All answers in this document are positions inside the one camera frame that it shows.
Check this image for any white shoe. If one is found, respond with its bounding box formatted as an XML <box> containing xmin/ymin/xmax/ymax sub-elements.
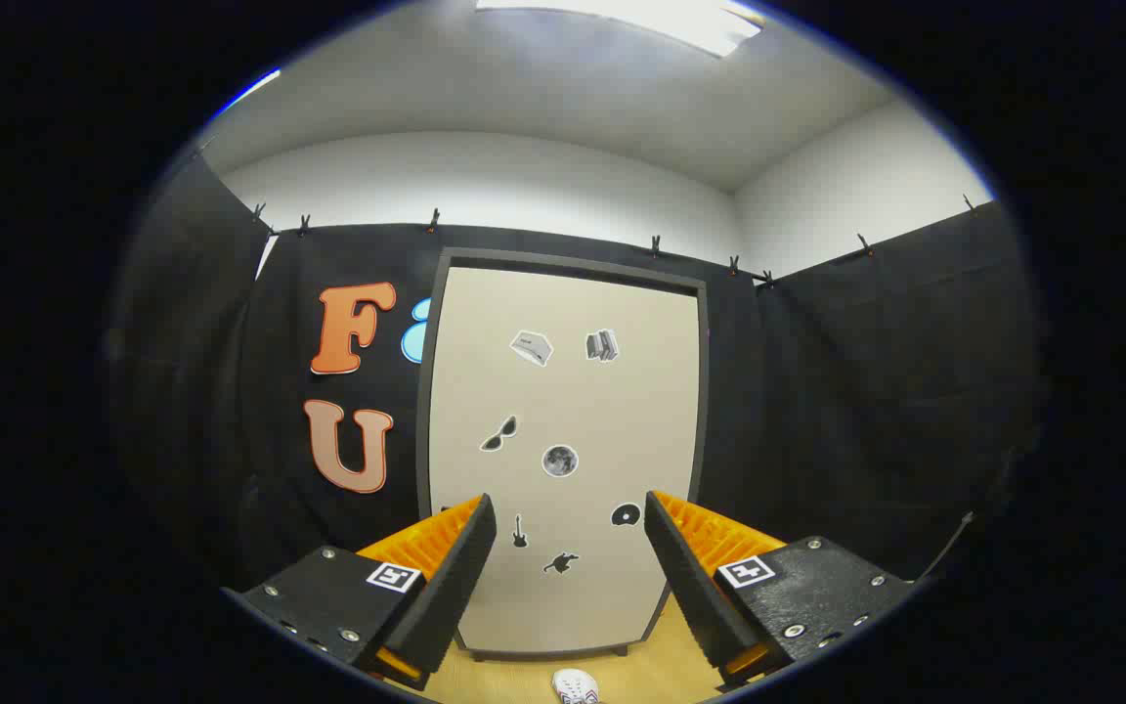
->
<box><xmin>551</xmin><ymin>668</ymin><xmax>601</xmax><ymax>704</ymax></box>

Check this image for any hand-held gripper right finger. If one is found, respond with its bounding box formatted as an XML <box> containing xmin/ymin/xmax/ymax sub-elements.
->
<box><xmin>643</xmin><ymin>490</ymin><xmax>918</xmax><ymax>690</ymax></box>

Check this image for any row of black clips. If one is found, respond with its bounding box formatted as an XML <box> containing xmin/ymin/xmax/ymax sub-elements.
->
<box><xmin>250</xmin><ymin>194</ymin><xmax>977</xmax><ymax>291</ymax></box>

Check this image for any black backdrop cloth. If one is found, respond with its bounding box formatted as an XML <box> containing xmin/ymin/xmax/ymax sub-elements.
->
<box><xmin>108</xmin><ymin>147</ymin><xmax>1048</xmax><ymax>597</ymax></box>

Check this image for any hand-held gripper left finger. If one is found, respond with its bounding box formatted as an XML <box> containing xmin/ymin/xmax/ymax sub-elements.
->
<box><xmin>221</xmin><ymin>493</ymin><xmax>498</xmax><ymax>685</ymax></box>

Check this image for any grey shoe cabinet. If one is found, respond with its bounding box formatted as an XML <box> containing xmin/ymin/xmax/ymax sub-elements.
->
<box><xmin>415</xmin><ymin>246</ymin><xmax>712</xmax><ymax>662</ymax></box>

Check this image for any beige shoe cabinet door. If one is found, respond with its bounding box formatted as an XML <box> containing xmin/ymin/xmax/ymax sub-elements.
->
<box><xmin>428</xmin><ymin>266</ymin><xmax>702</xmax><ymax>656</ymax></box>

